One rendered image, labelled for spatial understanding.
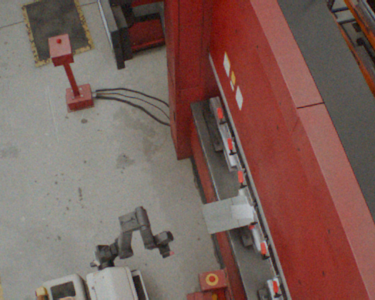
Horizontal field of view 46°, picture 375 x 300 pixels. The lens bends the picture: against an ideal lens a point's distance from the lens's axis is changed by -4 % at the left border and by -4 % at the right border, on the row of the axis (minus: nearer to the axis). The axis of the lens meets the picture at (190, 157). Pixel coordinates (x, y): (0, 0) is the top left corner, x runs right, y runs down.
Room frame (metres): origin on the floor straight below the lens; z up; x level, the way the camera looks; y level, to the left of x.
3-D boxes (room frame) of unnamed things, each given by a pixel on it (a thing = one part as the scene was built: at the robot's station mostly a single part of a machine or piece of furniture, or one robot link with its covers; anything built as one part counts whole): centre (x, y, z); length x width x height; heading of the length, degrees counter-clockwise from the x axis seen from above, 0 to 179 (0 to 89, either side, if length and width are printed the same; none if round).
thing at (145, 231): (0.61, 0.21, 1.40); 0.11 x 0.06 x 0.43; 19
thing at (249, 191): (0.91, -0.35, 1.26); 0.15 x 0.09 x 0.17; 16
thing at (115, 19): (1.89, 0.48, 1.42); 0.45 x 0.12 x 0.36; 20
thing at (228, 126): (1.29, -0.24, 1.26); 0.15 x 0.09 x 0.17; 16
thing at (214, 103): (1.41, -0.21, 0.92); 0.50 x 0.06 x 0.10; 16
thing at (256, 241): (0.83, -0.38, 0.92); 0.39 x 0.06 x 0.10; 16
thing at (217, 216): (0.84, -0.22, 1.00); 0.26 x 0.18 x 0.01; 106
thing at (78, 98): (2.21, 1.02, 0.41); 0.25 x 0.20 x 0.83; 106
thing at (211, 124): (1.45, -0.14, 0.89); 0.30 x 0.05 x 0.03; 16
